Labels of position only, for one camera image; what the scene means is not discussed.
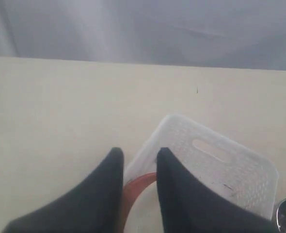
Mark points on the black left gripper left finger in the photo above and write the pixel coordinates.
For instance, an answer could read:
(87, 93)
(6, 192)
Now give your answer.
(90, 207)

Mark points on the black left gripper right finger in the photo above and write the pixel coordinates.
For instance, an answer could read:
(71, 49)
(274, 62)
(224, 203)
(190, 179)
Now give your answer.
(188, 206)

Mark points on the brown red plate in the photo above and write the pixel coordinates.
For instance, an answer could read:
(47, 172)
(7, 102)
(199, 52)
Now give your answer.
(130, 193)

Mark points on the white woven plastic basket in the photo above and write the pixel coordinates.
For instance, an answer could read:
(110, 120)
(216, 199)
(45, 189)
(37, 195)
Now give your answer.
(230, 169)

